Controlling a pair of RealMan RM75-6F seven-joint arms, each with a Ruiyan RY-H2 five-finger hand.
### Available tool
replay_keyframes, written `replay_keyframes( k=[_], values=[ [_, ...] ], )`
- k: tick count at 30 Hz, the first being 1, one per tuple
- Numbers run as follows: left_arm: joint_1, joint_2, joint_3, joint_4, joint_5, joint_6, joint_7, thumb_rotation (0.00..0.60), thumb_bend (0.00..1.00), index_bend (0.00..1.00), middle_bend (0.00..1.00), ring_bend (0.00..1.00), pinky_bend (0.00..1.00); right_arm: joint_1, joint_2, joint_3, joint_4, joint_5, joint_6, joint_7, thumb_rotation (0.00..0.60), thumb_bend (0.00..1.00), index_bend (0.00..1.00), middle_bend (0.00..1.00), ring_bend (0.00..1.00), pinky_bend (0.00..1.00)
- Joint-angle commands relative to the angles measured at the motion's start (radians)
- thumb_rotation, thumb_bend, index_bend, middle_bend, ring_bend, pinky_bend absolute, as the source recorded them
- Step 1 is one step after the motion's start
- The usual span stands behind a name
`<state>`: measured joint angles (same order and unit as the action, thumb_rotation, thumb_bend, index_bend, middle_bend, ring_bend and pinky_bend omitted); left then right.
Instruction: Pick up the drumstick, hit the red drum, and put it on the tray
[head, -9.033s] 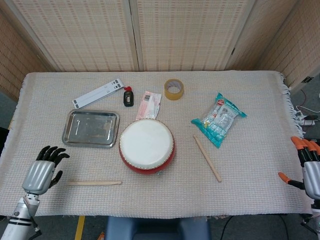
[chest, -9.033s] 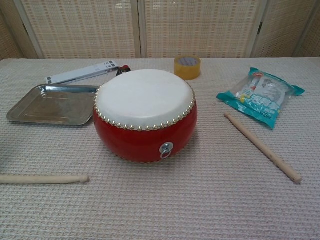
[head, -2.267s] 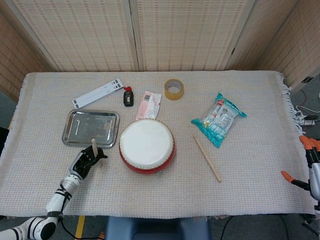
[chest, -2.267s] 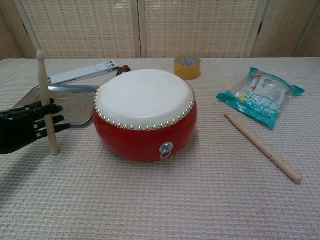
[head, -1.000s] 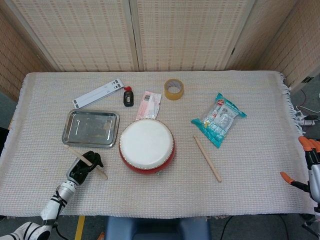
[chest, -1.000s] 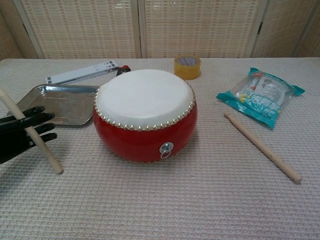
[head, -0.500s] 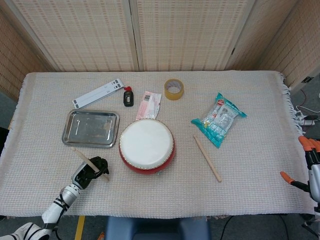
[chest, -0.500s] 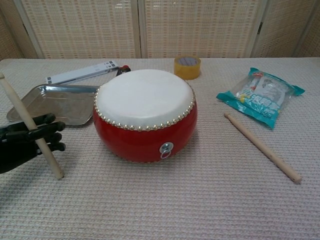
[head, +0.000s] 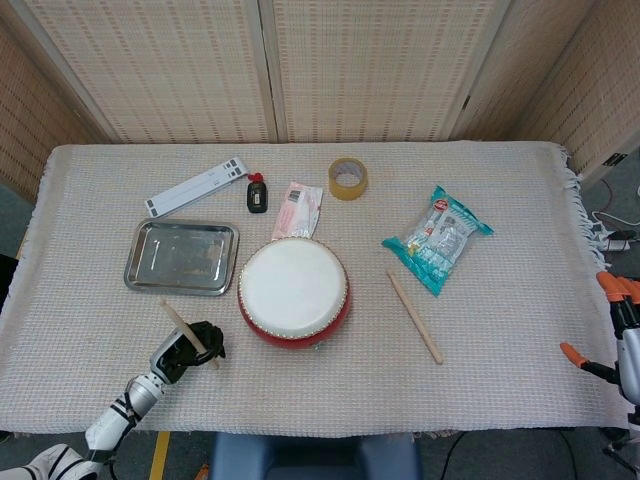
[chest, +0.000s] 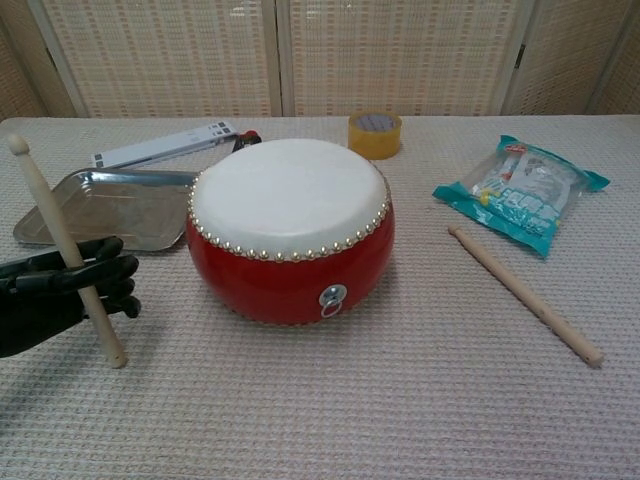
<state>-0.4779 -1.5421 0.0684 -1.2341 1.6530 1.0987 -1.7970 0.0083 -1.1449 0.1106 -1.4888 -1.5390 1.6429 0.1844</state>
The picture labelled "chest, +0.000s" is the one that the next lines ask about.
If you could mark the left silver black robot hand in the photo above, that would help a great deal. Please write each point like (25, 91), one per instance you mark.
(40, 300)

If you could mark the wooden drumstick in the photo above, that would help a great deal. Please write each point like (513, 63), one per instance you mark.
(45, 200)
(520, 295)

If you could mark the rectangular stainless steel tray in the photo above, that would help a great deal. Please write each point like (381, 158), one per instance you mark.
(125, 210)

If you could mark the red drum with white skin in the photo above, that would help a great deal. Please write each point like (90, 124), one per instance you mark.
(290, 200)

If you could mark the small dark bottle red cap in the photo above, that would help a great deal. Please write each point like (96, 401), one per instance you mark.
(247, 140)

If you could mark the woven folding screen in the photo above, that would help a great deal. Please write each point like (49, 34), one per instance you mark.
(175, 50)

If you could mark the beige woven tablecloth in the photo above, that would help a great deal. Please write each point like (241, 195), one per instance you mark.
(320, 400)

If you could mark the yellowish packing tape roll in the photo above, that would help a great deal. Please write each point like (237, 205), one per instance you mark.
(375, 145)

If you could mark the teal clear snack bag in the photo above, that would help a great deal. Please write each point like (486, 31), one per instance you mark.
(525, 200)

